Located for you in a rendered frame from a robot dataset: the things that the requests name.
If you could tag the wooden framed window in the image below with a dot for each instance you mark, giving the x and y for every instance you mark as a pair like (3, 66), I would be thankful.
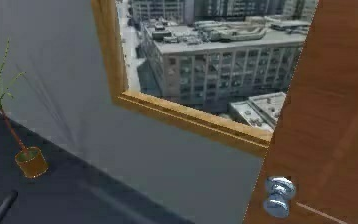
(200, 66)

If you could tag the silver round door knob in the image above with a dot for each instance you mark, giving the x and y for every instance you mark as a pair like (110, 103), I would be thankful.
(278, 196)

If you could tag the brown wooden room door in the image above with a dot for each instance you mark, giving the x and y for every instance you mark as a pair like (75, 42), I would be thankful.
(323, 116)

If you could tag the green plant in orange pot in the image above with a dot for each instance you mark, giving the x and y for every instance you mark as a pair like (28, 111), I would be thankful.
(30, 161)

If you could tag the black thin rod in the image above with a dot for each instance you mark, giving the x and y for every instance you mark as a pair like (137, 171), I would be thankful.
(5, 206)

